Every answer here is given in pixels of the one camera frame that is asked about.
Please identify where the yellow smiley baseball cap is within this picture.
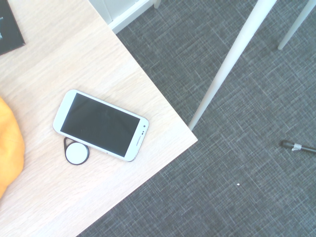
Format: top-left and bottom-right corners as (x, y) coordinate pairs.
(0, 96), (26, 199)

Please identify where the white smartphone black screen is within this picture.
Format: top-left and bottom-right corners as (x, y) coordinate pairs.
(52, 89), (150, 162)

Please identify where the round white key fob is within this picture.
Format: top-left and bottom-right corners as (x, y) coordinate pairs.
(63, 136), (90, 166)

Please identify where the white coat rack stand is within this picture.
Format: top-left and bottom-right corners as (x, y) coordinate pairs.
(154, 0), (316, 131)

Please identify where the black microphone stand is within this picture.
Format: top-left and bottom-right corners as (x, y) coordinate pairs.
(280, 139), (316, 155)

